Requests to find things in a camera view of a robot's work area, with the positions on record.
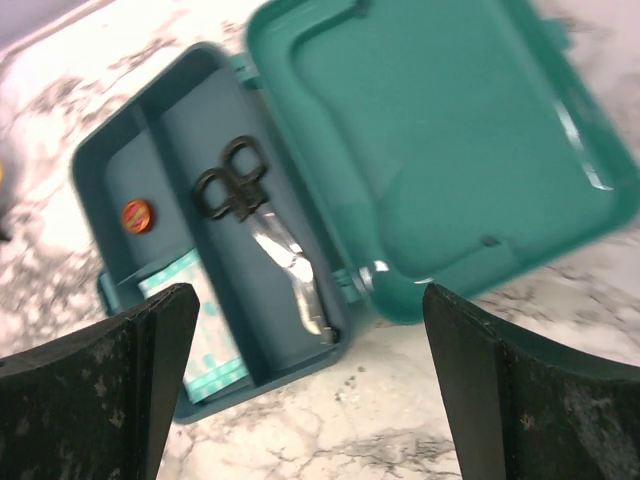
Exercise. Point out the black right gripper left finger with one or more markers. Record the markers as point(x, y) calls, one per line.
point(98, 403)

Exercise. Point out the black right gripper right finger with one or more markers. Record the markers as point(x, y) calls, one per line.
point(522, 406)

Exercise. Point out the teal plaster sheet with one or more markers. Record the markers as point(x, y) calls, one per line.
point(214, 362)

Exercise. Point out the small red brown cap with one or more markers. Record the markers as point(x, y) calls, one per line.
point(138, 216)

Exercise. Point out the black handled scissors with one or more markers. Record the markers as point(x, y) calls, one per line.
point(223, 189)

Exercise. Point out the teal medicine kit box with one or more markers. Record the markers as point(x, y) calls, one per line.
point(444, 142)

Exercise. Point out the teal divided tray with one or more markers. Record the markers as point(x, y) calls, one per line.
point(155, 147)

